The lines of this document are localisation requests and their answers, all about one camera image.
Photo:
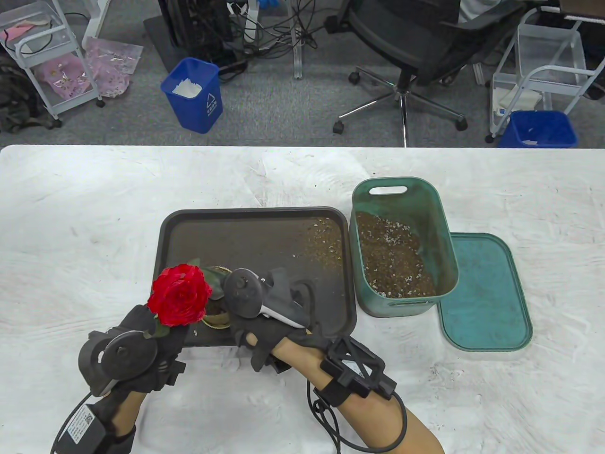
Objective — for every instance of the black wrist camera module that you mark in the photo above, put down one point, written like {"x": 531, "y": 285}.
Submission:
{"x": 357, "y": 373}
{"x": 80, "y": 425}

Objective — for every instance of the plain blue bin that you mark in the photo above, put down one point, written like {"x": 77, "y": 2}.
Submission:
{"x": 539, "y": 130}

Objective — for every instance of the person's left hand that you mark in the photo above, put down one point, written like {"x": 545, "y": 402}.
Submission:
{"x": 142, "y": 321}

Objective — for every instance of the black left wrist camera module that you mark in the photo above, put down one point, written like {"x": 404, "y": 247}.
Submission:
{"x": 80, "y": 425}

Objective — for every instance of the black computer tower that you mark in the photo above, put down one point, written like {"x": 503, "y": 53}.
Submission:
{"x": 194, "y": 23}

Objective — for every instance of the scattered potting mix crumbs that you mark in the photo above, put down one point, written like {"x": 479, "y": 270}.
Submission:
{"x": 328, "y": 246}

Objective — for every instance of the green plastic storage bin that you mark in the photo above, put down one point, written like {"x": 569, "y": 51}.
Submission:
{"x": 406, "y": 194}

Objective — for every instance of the person's right forearm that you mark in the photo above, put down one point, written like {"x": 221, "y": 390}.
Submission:
{"x": 378, "y": 421}

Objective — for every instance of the yellow ribbed flower pot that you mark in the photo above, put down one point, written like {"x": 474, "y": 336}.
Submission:
{"x": 217, "y": 322}

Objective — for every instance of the black backpack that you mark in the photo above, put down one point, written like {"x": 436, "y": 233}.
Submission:
{"x": 16, "y": 99}

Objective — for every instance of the brown potting mix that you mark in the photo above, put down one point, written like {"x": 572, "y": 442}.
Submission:
{"x": 392, "y": 255}

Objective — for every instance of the white desk leg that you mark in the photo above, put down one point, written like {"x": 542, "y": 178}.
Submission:
{"x": 479, "y": 75}

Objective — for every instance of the green plastic bin lid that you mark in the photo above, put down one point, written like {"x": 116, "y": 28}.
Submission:
{"x": 487, "y": 293}

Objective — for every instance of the person's right hand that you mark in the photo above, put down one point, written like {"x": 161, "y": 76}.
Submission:
{"x": 264, "y": 331}

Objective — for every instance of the pink plastic bag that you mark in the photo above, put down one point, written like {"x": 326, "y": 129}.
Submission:
{"x": 61, "y": 78}
{"x": 113, "y": 66}

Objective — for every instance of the white metal trolley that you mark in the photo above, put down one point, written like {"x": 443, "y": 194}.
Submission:
{"x": 33, "y": 52}
{"x": 548, "y": 61}

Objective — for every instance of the blue bin with white symbol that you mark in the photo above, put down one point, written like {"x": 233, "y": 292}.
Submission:
{"x": 194, "y": 104}

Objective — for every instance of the black right wrist camera module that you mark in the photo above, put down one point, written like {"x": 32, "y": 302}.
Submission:
{"x": 357, "y": 373}

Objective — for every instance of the black office chair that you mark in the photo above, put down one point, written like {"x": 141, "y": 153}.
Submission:
{"x": 401, "y": 42}

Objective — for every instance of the dark brown plastic tray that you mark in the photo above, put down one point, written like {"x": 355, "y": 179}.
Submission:
{"x": 264, "y": 236}

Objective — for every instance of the person's left forearm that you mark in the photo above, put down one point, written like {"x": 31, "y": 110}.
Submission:
{"x": 127, "y": 411}

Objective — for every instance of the red artificial rose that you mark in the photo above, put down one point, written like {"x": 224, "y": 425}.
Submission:
{"x": 179, "y": 293}

